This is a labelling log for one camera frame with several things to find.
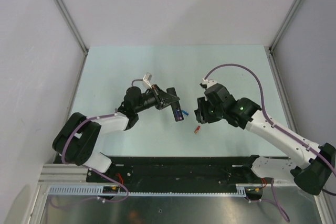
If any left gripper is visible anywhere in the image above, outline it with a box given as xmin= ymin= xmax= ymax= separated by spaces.
xmin=134 ymin=84 xmax=179 ymax=113

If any black grey battery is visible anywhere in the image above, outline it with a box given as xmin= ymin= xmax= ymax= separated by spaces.
xmin=175 ymin=109 xmax=181 ymax=121

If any purple battery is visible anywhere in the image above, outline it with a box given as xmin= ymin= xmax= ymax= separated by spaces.
xmin=179 ymin=109 xmax=184 ymax=121

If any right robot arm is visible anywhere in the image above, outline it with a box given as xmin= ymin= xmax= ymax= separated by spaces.
xmin=194 ymin=80 xmax=335 ymax=196

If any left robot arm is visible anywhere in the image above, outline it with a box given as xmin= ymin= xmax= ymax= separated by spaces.
xmin=52 ymin=84 xmax=180 ymax=182

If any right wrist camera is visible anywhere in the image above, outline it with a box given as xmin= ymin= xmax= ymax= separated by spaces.
xmin=200 ymin=78 xmax=217 ymax=90

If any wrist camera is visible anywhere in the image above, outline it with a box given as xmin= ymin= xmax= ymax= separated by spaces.
xmin=142 ymin=72 xmax=152 ymax=89
xmin=200 ymin=78 xmax=217 ymax=90

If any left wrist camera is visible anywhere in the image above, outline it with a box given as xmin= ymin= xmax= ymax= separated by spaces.
xmin=142 ymin=72 xmax=152 ymax=89

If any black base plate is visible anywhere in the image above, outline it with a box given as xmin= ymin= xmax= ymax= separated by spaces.
xmin=85 ymin=155 xmax=286 ymax=190

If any grey cable duct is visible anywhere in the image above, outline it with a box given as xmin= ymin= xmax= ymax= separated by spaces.
xmin=49 ymin=184 xmax=262 ymax=197

